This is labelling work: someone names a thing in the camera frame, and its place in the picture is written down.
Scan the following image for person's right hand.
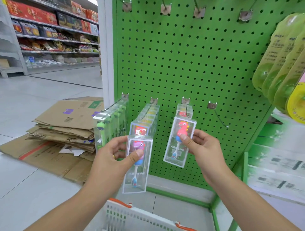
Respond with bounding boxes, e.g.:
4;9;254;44
179;129;229;184

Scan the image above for person's left hand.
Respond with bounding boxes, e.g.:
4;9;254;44
88;135;144;197

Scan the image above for clear purple cartoon toothbrush box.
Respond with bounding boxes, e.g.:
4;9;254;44
122;135;154;194

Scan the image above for clear pink toothbrush pack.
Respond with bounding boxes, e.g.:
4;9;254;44
163;116;197;168

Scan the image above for bundle of clear kids toothbrushes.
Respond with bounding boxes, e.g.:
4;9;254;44
93;94;129;153

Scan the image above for white orange shopping basket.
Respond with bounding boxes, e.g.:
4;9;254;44
98;197;198;231

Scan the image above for bundle of cartoon toothbrush boxes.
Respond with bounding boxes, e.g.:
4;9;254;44
130;99;159;139

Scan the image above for green pegboard display rack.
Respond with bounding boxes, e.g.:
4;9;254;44
112;0;305;231

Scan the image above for person's right forearm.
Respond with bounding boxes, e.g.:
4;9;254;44
210;171;298;231

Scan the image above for person's left forearm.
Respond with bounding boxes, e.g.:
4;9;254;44
26;186;120;231

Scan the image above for white endcap shelf unit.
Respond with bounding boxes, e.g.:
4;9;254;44
0;5;27;78

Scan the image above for pile of flattened cardboard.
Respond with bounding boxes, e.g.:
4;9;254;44
0;96;103;184

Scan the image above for row of green pink packs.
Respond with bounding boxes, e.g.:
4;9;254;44
252;13;305;124

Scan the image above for stocked store shelves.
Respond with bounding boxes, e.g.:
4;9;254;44
5;0;101;72

